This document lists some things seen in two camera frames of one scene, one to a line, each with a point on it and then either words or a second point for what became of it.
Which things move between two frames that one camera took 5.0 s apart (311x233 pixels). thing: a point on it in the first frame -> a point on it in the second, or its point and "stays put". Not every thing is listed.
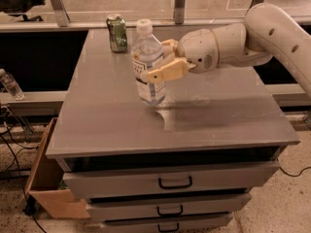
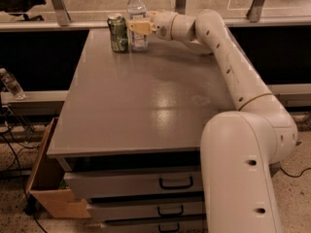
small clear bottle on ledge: x=11 y=84 stays put
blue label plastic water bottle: x=147 y=53 -> x=136 y=11
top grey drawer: x=168 y=180 stays put
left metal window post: x=58 y=4 stays put
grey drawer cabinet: x=184 y=166 stays put
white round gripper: x=196 y=50 -> x=162 y=25
